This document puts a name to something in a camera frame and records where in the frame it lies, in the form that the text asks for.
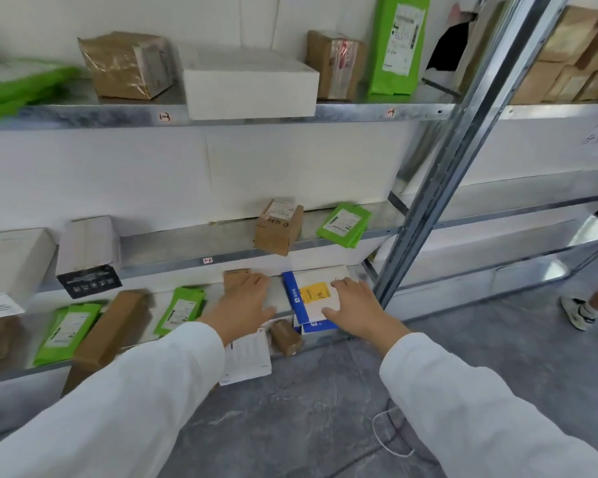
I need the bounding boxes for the person's right hand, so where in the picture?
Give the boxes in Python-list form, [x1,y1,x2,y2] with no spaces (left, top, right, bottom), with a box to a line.
[321,276,411,355]

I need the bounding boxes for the person's left hand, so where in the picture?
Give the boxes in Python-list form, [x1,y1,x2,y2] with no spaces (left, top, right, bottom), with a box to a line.
[197,273,278,346]

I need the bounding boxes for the brown box with black logo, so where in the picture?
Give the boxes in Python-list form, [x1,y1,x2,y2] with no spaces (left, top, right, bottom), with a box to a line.
[223,268,253,295]

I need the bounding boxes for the white mailer yellow label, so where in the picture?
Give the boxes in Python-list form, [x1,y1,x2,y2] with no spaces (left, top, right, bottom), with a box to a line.
[281,266,361,327]

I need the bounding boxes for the brown box with white label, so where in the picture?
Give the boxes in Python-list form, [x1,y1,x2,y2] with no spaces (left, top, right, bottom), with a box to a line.
[252,197,305,258]

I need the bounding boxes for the grey metal shelf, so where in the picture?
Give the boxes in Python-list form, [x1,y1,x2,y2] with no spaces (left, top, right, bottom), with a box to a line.
[0,0,574,389]
[373,0,598,324]

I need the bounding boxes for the white cardboard box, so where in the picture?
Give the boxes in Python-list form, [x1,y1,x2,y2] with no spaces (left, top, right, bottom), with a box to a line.
[177,44,321,121]
[0,227,57,322]

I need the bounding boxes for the tape-wrapped brown box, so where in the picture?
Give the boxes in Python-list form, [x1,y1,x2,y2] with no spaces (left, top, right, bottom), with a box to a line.
[77,31,175,102]

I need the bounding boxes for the stack of small brown cartons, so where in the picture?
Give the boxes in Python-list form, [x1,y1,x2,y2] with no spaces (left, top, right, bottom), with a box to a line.
[510,4,598,106]

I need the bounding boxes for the person's right forearm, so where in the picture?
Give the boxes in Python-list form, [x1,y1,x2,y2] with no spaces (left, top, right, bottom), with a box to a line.
[378,331,598,478]

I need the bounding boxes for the person's left forearm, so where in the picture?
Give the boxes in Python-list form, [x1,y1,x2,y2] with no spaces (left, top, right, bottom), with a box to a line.
[0,321,228,478]

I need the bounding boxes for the thin white cable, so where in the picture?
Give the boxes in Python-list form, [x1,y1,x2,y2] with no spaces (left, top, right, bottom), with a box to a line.
[371,405,415,459]

